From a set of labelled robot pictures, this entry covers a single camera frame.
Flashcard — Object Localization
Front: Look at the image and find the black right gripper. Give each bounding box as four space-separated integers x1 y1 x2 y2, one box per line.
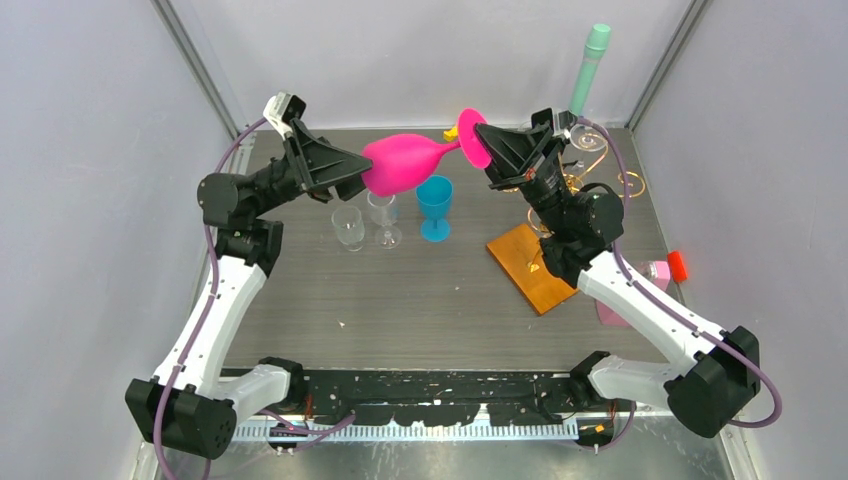
467 125 571 236

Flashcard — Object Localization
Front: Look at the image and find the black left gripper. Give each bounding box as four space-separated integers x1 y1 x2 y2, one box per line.
250 120 386 220

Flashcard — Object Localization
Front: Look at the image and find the clear patterned wine glass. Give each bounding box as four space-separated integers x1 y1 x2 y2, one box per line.
331 205 365 252

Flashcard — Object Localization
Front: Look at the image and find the pink plastic wine glass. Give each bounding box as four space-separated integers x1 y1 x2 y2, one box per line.
362 108 491 196

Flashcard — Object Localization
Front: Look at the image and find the blue plastic wine glass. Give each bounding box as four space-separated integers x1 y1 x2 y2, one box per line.
415 175 454 243

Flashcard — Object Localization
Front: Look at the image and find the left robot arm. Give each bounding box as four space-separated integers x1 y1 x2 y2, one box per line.
125 119 372 461

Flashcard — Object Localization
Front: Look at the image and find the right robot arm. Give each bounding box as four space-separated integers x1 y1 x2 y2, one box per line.
460 121 765 438

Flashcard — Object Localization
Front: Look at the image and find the orange wooden rack base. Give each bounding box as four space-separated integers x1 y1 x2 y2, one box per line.
486 224 578 316

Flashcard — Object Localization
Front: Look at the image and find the yellow small block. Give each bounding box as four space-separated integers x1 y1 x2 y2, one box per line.
443 126 458 142

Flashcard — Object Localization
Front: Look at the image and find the mint green tube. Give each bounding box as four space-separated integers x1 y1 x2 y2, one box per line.
568 23 612 116

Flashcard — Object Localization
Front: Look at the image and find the red small object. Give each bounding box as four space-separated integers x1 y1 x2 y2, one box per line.
667 250 689 284

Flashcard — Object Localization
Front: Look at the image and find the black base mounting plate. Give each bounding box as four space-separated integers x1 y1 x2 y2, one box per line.
218 367 637 429

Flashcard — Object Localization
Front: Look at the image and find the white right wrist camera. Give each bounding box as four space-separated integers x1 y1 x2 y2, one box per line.
530 107 578 141

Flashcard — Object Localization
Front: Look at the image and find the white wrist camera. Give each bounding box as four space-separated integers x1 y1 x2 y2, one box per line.
263 91 306 140
530 107 578 141

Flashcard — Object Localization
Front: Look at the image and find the gold wire glass rack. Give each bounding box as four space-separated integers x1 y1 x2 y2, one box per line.
526 144 647 273

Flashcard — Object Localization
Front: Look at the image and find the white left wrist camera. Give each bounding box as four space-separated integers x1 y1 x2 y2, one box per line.
263 91 306 140

